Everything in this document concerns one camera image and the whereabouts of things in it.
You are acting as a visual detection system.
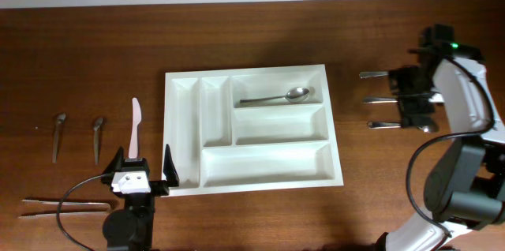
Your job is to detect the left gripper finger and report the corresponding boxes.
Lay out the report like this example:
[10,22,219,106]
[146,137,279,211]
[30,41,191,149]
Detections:
[103,147,124,174]
[163,144,180,187]

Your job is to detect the metal fork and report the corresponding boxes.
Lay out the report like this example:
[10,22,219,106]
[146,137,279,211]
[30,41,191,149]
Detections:
[359,71,388,79]
[362,96,398,104]

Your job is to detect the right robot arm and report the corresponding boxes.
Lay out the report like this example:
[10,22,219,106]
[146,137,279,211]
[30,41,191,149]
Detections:
[368,24,504,250]

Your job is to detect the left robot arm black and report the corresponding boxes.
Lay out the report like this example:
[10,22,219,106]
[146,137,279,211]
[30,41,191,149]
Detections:
[101,145,179,250]

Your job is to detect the small metal teaspoon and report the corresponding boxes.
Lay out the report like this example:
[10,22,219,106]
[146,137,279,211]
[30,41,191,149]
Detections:
[52,113,66,163]
[93,118,104,165]

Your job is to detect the pink plastic knife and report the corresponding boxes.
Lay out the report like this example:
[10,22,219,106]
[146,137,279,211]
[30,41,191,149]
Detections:
[128,97,142,159]

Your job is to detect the small metal teaspoon far left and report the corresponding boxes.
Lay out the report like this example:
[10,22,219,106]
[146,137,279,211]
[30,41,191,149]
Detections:
[52,113,66,163]

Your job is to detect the white plastic cutlery tray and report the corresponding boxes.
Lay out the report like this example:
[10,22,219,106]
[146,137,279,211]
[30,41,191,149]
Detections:
[163,65,343,197]

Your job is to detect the left black cable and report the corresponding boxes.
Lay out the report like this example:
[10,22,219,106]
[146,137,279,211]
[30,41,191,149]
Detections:
[55,172,115,251]

